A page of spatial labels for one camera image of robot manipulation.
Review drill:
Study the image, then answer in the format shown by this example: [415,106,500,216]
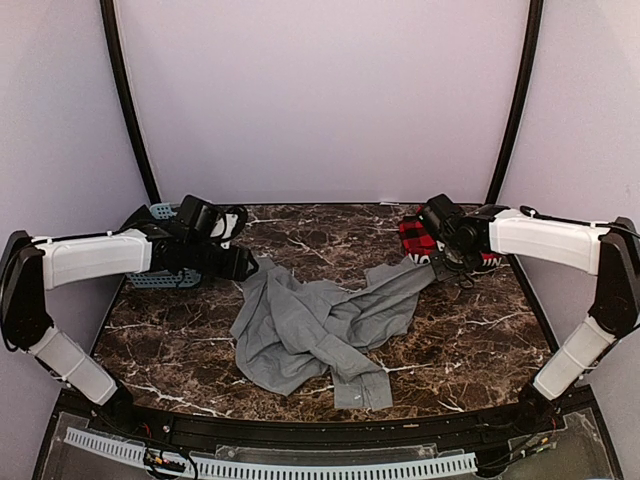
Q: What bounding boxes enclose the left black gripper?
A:
[185,237,259,282]

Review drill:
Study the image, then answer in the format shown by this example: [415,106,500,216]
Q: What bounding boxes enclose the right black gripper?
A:
[429,239,484,282]

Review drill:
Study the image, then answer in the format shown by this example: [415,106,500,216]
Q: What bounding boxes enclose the light blue plastic basket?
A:
[122,203,202,289]

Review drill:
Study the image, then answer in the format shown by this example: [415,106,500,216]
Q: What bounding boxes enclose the red black plaid shirt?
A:
[398,215,502,273]

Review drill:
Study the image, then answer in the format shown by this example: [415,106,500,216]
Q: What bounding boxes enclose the grey long sleeve shirt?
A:
[231,257,436,410]

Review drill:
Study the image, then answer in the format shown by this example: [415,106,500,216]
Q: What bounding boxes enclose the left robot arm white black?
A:
[1,223,258,436]

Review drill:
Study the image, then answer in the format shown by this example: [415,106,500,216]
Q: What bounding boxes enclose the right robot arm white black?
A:
[418,195,639,434]

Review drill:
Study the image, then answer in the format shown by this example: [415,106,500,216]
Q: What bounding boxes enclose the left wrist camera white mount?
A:
[177,194,249,246]

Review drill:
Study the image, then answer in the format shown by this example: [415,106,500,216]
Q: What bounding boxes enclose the black curved front rail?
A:
[76,405,552,452]

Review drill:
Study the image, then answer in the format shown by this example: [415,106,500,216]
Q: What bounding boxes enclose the white slotted cable duct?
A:
[64,427,477,479]

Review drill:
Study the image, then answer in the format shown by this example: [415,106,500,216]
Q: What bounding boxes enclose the black right corner post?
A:
[485,0,544,204]

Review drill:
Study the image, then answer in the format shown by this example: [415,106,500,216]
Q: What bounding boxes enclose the black corner post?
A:
[485,0,544,204]
[99,0,161,204]

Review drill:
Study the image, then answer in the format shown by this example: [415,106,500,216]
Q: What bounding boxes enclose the black left corner post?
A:
[99,0,161,204]

